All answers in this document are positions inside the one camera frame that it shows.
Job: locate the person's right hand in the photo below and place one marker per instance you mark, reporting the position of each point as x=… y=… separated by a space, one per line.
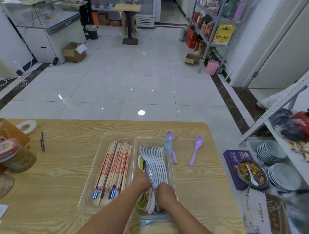
x=167 y=195

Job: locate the person's left hand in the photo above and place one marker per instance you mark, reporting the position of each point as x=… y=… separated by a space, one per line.
x=141 y=180

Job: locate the person's left fingers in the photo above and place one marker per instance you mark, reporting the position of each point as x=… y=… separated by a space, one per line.
x=149 y=185

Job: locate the person's right fingers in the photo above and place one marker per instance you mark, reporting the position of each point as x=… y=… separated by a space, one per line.
x=159 y=203

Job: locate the row of white ceramic spoons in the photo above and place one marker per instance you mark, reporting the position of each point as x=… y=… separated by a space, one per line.
x=157 y=164

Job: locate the person's right forearm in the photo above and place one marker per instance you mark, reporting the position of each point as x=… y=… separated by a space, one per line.
x=188 y=220

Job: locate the person's left forearm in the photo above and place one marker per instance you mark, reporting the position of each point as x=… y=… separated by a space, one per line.
x=113 y=212

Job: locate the light blue flat utensil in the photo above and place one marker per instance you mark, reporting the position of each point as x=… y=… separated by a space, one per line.
x=146 y=222

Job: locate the clear plastic spoon tray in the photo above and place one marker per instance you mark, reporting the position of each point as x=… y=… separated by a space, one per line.
x=171 y=178

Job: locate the pile of wrapped wooden chopsticks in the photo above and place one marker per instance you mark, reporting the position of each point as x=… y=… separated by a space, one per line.
x=113 y=166

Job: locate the purple plastic spoon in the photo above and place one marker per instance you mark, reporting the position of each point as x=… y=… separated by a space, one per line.
x=172 y=151
x=196 y=149

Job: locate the light blue plastic spoon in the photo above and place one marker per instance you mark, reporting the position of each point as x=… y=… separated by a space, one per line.
x=168 y=145

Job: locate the clear plastic chopstick tray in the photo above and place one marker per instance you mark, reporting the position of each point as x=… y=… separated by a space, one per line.
x=89 y=183

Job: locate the purple cardboard box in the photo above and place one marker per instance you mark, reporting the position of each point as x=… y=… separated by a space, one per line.
x=231 y=166

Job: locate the small white plastic spoon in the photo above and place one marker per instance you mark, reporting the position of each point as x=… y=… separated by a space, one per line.
x=251 y=177

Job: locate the white printed carton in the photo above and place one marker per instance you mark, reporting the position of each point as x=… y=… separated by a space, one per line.
x=256 y=212

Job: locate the steel bowl of wrapped candies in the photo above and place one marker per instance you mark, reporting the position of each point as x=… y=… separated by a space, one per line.
x=253 y=172

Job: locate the dark patterned pen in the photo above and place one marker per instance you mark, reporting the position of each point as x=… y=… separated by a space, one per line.
x=42 y=142

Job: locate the stack of white bowls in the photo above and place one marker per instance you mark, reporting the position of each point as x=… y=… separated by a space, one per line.
x=271 y=150

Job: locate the stack of white plates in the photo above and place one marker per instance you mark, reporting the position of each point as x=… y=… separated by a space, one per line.
x=284 y=177

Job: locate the glass jar with printed lid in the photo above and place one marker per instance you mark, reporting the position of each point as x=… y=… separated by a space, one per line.
x=19 y=158

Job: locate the pink plastic bucket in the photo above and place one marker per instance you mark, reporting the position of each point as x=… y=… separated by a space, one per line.
x=212 y=68

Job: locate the small open cardboard box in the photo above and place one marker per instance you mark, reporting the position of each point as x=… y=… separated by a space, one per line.
x=192 y=59

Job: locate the white tape roll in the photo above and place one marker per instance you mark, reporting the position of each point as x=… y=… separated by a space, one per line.
x=27 y=125

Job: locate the clear glass vessel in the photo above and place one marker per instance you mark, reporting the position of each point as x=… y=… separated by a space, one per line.
x=5 y=184

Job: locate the brown paper box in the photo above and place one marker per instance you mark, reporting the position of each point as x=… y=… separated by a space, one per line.
x=12 y=132

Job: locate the white paper sheet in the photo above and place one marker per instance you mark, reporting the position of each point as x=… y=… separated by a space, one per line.
x=3 y=211

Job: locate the black plastic bag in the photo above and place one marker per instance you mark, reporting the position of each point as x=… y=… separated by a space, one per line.
x=286 y=125

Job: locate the white plastic bag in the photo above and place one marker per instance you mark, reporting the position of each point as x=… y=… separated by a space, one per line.
x=272 y=98

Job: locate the white angle-iron shelf rack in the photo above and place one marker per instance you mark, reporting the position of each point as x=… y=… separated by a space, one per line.
x=277 y=103

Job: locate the large open cardboard box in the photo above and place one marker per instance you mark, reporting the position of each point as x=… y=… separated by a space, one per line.
x=73 y=53

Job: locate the red gift box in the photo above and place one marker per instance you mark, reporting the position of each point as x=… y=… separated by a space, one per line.
x=191 y=38

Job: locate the grey metal storage shelf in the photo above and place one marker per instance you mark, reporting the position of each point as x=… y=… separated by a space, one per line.
x=206 y=38

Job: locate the black trash bin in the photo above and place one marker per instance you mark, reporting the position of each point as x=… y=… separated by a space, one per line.
x=91 y=32

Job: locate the red plastic bag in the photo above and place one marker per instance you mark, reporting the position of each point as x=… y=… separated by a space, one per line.
x=301 y=121

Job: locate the white louvred appliance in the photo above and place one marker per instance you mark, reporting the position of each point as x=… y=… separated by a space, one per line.
x=145 y=21

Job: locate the yellow printed bag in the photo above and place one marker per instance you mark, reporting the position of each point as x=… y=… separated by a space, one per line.
x=224 y=35

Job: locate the orange box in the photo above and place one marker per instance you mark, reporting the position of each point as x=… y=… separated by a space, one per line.
x=95 y=18

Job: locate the white door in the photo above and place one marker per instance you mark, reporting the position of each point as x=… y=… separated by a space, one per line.
x=277 y=48

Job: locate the glass-top display freezer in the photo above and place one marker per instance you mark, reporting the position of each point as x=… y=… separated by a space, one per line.
x=45 y=26

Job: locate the purple bottle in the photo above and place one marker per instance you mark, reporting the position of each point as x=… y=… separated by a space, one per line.
x=239 y=10

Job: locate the wooden pedestal table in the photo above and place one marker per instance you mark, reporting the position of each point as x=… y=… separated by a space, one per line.
x=129 y=16

